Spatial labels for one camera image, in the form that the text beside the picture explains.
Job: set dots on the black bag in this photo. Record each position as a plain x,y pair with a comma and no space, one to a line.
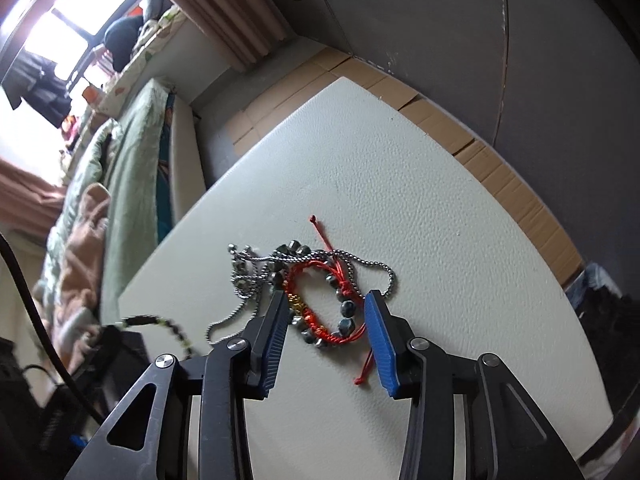
122,40

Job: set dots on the bed with green sheet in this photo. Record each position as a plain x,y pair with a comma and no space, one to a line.
130,185

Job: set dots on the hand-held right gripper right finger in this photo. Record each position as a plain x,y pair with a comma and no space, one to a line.
380,345

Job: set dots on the hanging dark clothes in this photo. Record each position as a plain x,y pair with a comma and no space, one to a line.
35,87

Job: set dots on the pink curtain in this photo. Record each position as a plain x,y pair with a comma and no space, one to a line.
225,5
25,190

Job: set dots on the dark cloth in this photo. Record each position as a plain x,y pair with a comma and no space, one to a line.
605,310

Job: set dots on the window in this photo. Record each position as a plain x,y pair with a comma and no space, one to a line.
65,10

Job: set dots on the grey pillow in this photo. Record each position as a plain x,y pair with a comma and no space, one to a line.
155,2

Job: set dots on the patterned window seat cushion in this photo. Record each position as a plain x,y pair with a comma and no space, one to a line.
145,55

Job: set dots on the cardboard floor sheets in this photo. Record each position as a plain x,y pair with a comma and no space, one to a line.
450,125

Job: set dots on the pale green quilt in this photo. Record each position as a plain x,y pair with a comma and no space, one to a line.
85,175

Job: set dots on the orange box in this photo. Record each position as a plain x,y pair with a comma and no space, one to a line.
92,93

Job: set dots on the pink toy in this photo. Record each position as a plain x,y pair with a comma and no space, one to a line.
70,127

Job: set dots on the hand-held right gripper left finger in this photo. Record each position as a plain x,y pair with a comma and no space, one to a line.
275,345

